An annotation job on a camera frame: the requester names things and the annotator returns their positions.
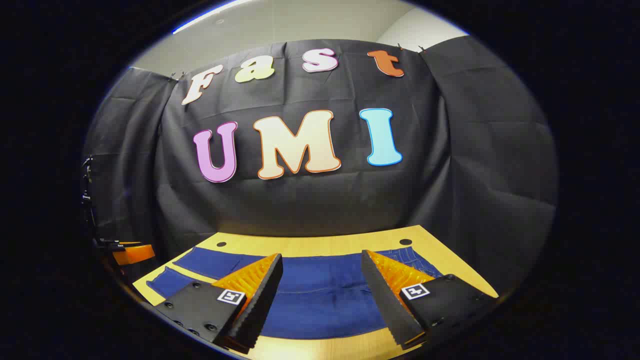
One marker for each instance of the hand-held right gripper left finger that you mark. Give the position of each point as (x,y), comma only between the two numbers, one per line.
(260,305)

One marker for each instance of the blue denim jeans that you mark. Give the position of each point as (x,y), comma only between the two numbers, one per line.
(320,300)

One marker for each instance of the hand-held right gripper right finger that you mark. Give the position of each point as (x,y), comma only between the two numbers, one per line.
(385,300)

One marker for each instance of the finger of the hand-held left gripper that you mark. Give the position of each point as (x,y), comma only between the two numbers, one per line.
(134,254)

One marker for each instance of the black backdrop cloth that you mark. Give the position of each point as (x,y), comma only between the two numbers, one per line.
(325,200)

